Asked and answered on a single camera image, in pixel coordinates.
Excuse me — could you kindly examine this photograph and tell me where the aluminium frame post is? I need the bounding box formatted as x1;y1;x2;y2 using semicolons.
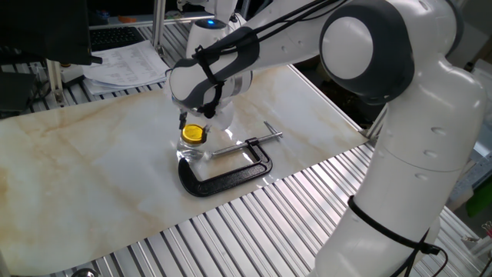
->
151;0;167;57

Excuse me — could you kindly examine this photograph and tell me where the green mat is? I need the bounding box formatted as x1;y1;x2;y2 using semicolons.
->
464;180;492;219

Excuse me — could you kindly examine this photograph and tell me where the black monitor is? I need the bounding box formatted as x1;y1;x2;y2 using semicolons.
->
0;0;104;66

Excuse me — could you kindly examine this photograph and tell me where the white button box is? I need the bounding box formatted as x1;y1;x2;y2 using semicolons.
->
57;61;86;88

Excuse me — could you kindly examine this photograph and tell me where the black device box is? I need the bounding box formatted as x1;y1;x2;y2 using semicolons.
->
0;71;39;118

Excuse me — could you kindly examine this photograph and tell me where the black C-clamp with steel screw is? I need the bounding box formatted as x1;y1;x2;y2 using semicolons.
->
178;121;284;198

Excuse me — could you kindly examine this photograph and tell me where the clear glass jar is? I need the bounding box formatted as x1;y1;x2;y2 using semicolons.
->
175;138;207;162

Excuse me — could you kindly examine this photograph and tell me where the black camera cable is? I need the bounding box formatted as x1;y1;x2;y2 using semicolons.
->
191;0;347;118

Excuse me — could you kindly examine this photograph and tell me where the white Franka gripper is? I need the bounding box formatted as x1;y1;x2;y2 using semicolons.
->
171;95;236;145

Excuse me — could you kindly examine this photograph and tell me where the gold metal jar lid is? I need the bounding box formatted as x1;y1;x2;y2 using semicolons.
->
181;123;207;145

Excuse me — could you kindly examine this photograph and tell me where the stack of printed papers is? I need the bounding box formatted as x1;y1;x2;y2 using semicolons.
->
81;40;171;96

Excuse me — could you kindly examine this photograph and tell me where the black keyboard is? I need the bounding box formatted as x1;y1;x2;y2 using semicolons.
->
88;25;145;53

